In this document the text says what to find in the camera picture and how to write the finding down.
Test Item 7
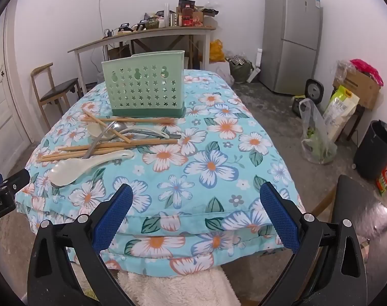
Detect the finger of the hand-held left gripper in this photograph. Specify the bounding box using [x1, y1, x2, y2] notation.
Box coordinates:
[0, 168, 31, 196]

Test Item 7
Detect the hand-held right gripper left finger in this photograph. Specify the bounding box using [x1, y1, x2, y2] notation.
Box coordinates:
[27, 183, 140, 306]

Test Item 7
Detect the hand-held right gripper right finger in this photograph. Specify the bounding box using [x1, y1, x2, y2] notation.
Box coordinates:
[259, 181, 369, 306]

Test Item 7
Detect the pale grey ceramic spoon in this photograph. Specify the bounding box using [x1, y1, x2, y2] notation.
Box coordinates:
[118, 127, 170, 140]

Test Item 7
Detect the pile of wooden chopsticks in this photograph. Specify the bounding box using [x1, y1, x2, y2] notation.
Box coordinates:
[37, 108, 179, 163]

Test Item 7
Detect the green perforated utensil holder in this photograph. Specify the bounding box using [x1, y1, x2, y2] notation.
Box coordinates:
[101, 50, 186, 118]

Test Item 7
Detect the floral turquoise blanket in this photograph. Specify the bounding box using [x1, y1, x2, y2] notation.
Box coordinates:
[15, 69, 305, 276]

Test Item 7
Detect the white panelled door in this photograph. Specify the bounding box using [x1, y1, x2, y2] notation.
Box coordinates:
[0, 6, 32, 169]

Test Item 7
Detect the clear plastic bag of vegetables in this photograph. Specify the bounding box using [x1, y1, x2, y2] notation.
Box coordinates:
[298, 98, 339, 165]

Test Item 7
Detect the wooden chair dark seat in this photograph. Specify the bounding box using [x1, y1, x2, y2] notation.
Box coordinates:
[30, 64, 83, 129]
[305, 175, 387, 254]

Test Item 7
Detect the black and yellow device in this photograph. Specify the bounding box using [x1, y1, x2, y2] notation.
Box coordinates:
[291, 95, 309, 116]

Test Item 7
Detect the black trash bin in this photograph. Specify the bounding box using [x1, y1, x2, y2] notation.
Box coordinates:
[353, 120, 387, 181]

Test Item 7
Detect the yellow green rice bag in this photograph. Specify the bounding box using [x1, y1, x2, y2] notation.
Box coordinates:
[322, 85, 361, 144]

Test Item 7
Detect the large cardboard box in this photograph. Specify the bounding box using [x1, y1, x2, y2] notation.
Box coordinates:
[333, 67, 382, 111]

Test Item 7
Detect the white flat carton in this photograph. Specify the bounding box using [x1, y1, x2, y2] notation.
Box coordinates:
[247, 48, 264, 83]

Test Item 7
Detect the pink cloth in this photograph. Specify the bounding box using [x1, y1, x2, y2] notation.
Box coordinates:
[349, 59, 384, 86]

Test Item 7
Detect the yellow plastic bag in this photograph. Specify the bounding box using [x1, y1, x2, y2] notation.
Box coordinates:
[209, 40, 226, 63]

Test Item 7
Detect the silver refrigerator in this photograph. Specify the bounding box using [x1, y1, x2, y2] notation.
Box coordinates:
[259, 0, 323, 96]

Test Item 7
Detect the long wooden table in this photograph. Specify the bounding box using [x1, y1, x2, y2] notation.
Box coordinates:
[68, 26, 217, 98]

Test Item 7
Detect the red box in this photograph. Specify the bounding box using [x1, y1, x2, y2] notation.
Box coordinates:
[181, 6, 196, 27]

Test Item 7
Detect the small cardboard box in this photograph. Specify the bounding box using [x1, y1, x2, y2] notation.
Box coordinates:
[193, 6, 220, 28]

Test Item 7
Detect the white wall cable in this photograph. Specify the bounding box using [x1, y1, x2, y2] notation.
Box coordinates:
[97, 0, 106, 37]

